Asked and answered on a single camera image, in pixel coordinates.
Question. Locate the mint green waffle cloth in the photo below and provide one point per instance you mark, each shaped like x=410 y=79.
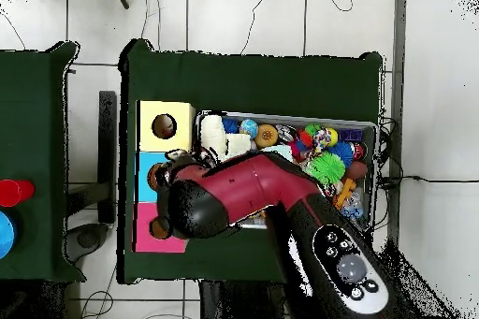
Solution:
x=278 y=151

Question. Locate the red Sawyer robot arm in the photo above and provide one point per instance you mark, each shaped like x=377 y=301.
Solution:
x=243 y=184

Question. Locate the wooden box with three holes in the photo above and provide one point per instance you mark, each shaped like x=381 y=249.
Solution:
x=179 y=139

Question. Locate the shallow clear mesh bin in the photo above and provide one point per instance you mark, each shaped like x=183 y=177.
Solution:
x=372 y=135

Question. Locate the globe print ball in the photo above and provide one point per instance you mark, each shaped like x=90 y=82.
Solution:
x=249 y=128

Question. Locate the cream waffle cloth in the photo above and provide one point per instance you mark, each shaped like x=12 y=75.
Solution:
x=213 y=135

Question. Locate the burger squeeze toy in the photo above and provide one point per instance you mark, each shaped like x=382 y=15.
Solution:
x=266 y=135

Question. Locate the dark green table cloth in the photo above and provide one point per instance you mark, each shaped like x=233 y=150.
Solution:
x=33 y=90
x=262 y=83

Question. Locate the lime green spiky ball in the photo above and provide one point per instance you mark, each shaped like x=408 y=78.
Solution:
x=325 y=169

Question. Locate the blue spiky ball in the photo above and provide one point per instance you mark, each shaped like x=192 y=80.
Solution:
x=342 y=150

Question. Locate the orange bone toy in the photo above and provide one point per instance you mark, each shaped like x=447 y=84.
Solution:
x=344 y=190

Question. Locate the small brown football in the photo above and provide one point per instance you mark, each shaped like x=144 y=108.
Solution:
x=357 y=170

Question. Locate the black upright panel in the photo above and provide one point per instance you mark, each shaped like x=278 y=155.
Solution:
x=107 y=147

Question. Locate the grey round stand base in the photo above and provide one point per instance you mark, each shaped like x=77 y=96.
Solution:
x=86 y=240

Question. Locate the red plastic cup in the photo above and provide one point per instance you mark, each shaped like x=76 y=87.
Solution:
x=15 y=193

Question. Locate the blue plastic cup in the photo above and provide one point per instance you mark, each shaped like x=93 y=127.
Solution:
x=5 y=234

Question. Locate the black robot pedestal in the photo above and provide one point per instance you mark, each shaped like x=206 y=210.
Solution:
x=243 y=304

